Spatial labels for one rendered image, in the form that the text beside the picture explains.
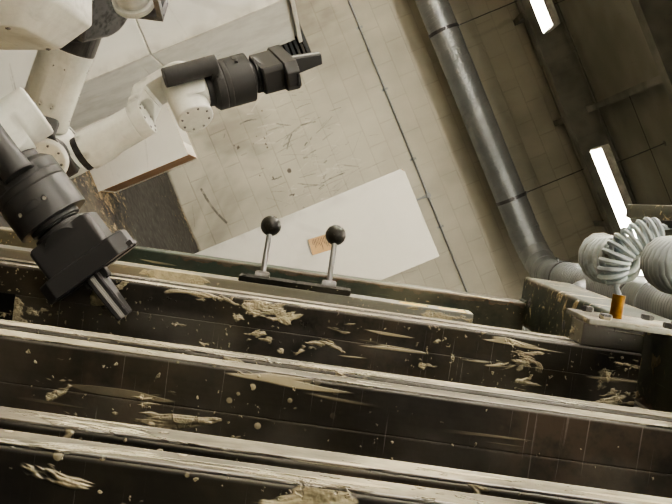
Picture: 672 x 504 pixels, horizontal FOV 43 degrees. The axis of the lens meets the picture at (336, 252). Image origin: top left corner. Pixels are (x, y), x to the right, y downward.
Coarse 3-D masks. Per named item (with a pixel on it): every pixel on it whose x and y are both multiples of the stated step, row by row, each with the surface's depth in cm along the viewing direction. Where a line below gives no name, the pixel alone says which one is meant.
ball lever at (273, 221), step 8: (272, 216) 157; (264, 224) 157; (272, 224) 156; (280, 224) 158; (264, 232) 157; (272, 232) 157; (264, 248) 156; (264, 256) 155; (264, 264) 154; (256, 272) 153; (264, 272) 153
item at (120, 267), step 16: (0, 256) 150; (16, 256) 150; (112, 272) 151; (128, 272) 151; (144, 272) 151; (160, 272) 151; (176, 272) 151; (192, 272) 154; (224, 288) 151; (240, 288) 151; (256, 288) 151; (272, 288) 151; (288, 288) 151; (352, 304) 151; (368, 304) 151; (384, 304) 152; (400, 304) 152; (464, 320) 152
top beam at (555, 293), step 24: (528, 288) 177; (552, 288) 160; (576, 288) 168; (528, 312) 174; (552, 312) 157; (600, 312) 131; (624, 312) 129; (648, 312) 135; (648, 336) 111; (648, 360) 110; (648, 384) 109; (648, 408) 108
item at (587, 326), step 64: (64, 320) 106; (128, 320) 106; (192, 320) 106; (256, 320) 106; (320, 320) 106; (384, 320) 106; (448, 320) 112; (576, 320) 110; (640, 320) 111; (512, 384) 107; (576, 384) 107
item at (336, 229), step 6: (330, 228) 157; (336, 228) 157; (342, 228) 158; (330, 234) 157; (336, 234) 156; (342, 234) 157; (330, 240) 157; (336, 240) 157; (342, 240) 157; (336, 246) 157; (330, 252) 157; (330, 258) 156; (330, 264) 155; (330, 270) 155; (330, 276) 154; (324, 282) 153; (330, 282) 153; (336, 282) 154
